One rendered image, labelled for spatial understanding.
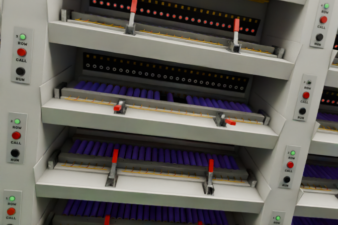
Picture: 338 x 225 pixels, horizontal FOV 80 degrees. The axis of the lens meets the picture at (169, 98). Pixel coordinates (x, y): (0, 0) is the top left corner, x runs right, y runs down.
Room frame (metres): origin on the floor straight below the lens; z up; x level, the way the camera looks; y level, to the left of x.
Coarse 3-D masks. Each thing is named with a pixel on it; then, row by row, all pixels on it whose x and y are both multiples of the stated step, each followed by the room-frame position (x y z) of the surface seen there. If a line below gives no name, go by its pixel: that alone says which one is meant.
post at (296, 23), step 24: (312, 0) 0.53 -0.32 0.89; (336, 0) 0.54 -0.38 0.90; (264, 24) 0.73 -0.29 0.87; (288, 24) 0.60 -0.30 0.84; (312, 24) 0.54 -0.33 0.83; (336, 24) 0.54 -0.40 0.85; (312, 48) 0.54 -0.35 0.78; (312, 72) 0.54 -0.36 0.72; (264, 96) 0.64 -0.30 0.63; (288, 96) 0.53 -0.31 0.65; (312, 96) 0.54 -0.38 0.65; (288, 120) 0.54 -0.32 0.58; (312, 120) 0.54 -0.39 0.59; (288, 144) 0.54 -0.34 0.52; (264, 168) 0.57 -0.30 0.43; (288, 192) 0.54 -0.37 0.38; (264, 216) 0.53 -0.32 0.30; (288, 216) 0.54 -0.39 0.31
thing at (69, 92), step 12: (72, 96) 0.52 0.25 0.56; (84, 96) 0.52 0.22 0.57; (96, 96) 0.53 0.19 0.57; (108, 96) 0.53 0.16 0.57; (120, 96) 0.54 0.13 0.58; (132, 96) 0.55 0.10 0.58; (144, 108) 0.53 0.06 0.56; (156, 108) 0.53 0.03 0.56; (168, 108) 0.55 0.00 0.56; (180, 108) 0.55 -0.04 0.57; (192, 108) 0.55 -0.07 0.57; (204, 108) 0.56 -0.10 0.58; (216, 108) 0.57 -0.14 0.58; (252, 120) 0.58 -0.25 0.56
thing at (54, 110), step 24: (72, 72) 0.64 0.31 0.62; (96, 72) 0.64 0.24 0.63; (48, 96) 0.49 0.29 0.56; (240, 96) 0.70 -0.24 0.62; (48, 120) 0.48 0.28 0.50; (72, 120) 0.48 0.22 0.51; (96, 120) 0.48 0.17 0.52; (120, 120) 0.49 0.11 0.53; (144, 120) 0.49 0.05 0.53; (168, 120) 0.51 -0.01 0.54; (192, 120) 0.53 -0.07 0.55; (264, 120) 0.58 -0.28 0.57; (240, 144) 0.53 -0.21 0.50; (264, 144) 0.54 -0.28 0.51
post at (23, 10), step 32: (32, 0) 0.46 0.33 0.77; (0, 64) 0.45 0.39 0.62; (32, 64) 0.46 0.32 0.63; (64, 64) 0.58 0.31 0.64; (0, 96) 0.45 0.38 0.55; (32, 96) 0.46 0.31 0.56; (0, 128) 0.45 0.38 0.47; (32, 128) 0.46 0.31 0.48; (0, 160) 0.45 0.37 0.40; (32, 160) 0.46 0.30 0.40; (0, 192) 0.46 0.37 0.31; (32, 192) 0.46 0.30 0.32; (0, 224) 0.46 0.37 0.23; (32, 224) 0.47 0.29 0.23
